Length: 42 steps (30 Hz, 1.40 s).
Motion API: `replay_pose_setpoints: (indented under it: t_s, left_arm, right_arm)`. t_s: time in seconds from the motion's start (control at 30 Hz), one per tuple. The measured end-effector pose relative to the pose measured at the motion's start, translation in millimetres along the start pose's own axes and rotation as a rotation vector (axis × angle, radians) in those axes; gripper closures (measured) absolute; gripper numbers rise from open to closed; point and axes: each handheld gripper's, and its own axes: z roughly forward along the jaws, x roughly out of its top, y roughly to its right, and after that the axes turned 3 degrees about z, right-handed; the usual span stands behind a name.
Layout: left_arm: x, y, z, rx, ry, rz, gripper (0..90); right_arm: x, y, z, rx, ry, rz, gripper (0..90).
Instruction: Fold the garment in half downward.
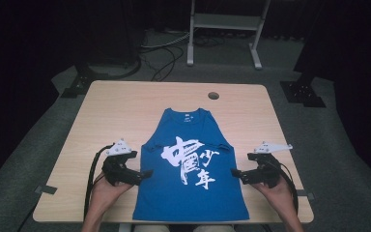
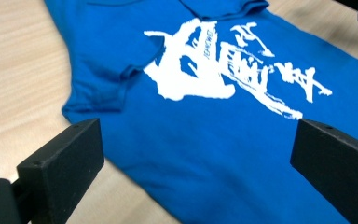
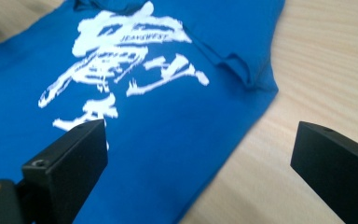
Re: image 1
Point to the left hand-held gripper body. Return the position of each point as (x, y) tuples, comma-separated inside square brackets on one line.
[(119, 172)]

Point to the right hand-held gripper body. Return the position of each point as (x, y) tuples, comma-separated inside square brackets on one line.
[(261, 175)]

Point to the blue printed t-shirt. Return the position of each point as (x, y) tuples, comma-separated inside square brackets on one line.
[(174, 199)]

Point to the person's right hand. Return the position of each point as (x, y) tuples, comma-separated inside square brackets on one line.
[(275, 196)]

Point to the person's left hand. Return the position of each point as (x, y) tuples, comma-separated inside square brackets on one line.
[(106, 196)]

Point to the black tape strip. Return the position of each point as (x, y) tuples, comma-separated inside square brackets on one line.
[(45, 189), (307, 195)]

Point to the white table leg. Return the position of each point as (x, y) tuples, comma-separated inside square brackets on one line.
[(124, 228)]

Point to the black stand base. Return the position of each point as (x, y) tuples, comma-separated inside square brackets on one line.
[(80, 84), (300, 93)]

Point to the white metal stand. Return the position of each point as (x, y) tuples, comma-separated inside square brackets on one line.
[(225, 21)]

